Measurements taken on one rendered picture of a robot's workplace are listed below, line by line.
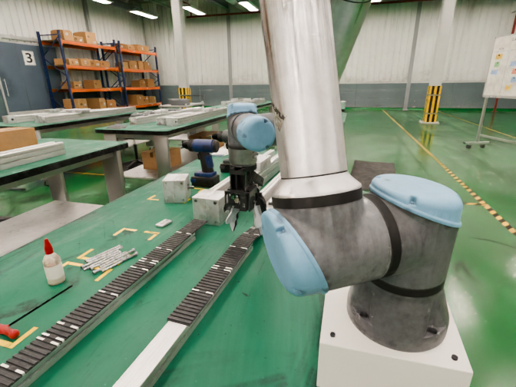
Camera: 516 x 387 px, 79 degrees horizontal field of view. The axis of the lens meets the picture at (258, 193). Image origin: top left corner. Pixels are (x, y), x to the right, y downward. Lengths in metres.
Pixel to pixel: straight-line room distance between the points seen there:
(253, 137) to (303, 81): 0.30
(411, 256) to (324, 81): 0.24
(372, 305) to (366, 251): 0.14
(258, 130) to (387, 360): 0.46
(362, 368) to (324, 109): 0.38
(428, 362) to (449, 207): 0.22
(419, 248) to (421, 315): 0.11
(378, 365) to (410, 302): 0.11
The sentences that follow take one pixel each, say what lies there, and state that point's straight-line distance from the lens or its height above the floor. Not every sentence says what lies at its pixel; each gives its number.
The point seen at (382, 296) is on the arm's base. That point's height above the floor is 0.95.
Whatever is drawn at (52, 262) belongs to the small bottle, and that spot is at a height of 0.84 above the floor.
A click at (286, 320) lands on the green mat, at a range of 0.69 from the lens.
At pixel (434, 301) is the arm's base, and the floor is 0.95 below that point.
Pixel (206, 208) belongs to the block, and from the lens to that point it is 1.07.
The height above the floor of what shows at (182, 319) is 0.81.
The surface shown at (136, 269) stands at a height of 0.81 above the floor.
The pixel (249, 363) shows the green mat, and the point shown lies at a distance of 0.61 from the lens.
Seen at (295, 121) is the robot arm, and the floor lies 1.19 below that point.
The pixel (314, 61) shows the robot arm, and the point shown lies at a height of 1.26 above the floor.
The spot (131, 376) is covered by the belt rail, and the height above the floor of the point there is 0.81.
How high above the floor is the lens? 1.24
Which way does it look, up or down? 19 degrees down
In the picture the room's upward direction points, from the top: 1 degrees counter-clockwise
